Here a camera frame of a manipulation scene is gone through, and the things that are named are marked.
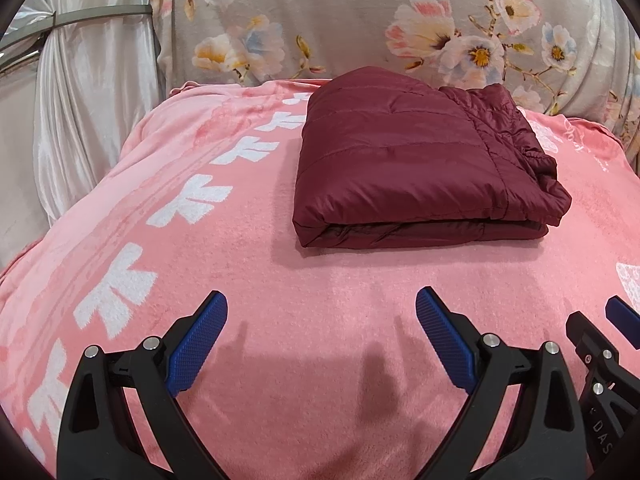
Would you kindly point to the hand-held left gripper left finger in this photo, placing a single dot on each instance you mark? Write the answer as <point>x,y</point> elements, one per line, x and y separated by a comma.
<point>197,342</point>

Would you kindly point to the white satin curtain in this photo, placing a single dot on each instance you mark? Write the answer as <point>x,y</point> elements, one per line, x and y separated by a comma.
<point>90,110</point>

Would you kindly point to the grey floral blanket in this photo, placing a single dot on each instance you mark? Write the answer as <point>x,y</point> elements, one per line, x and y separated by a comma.
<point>350,20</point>

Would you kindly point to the maroon puffer jacket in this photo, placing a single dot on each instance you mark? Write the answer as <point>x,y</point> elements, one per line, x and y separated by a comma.
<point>390,160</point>

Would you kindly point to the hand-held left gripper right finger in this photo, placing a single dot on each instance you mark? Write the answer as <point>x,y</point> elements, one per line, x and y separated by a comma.
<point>445,340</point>

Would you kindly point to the grey curtain tieback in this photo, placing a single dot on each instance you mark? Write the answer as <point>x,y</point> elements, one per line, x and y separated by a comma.
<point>100,14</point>

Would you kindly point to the pink blanket with white print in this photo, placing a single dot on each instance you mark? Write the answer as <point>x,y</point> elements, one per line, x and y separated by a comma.
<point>310,360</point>

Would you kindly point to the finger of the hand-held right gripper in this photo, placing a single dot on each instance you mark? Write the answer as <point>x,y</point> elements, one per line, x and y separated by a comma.
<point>595,350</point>
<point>622,320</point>

